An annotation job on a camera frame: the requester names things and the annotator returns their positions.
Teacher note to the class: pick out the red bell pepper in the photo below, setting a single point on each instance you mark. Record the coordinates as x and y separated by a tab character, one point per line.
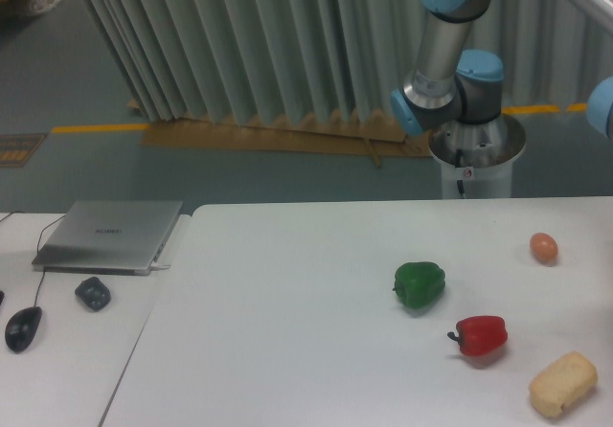
479	335

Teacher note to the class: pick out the black computer mouse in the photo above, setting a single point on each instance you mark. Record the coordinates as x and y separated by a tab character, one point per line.
22	328

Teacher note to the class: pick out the flat brown cardboard sheet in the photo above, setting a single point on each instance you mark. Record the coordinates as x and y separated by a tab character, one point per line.
378	137

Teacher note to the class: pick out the green bell pepper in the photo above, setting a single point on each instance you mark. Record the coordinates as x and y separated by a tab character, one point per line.
419	284

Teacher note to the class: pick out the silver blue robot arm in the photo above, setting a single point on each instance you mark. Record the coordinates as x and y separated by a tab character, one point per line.
455	94

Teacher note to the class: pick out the white usb plug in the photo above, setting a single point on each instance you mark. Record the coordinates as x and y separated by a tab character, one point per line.
159	266

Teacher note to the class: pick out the beige bread loaf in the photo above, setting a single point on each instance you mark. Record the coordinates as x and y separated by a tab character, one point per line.
561	384

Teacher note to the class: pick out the brown egg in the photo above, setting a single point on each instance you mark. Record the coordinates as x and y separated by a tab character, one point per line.
544	248

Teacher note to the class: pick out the small black controller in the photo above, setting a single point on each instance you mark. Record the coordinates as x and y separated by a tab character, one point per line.
93	294

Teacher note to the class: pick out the grey closed laptop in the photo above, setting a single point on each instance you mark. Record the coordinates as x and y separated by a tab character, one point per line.
109	237

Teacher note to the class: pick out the floor warning sign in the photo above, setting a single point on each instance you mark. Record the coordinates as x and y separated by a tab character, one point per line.
17	149

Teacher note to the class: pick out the pale green pleated curtain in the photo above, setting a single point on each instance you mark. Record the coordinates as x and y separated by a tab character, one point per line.
264	59

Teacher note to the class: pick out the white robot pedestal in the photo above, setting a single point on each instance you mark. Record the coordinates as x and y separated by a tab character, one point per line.
476	183

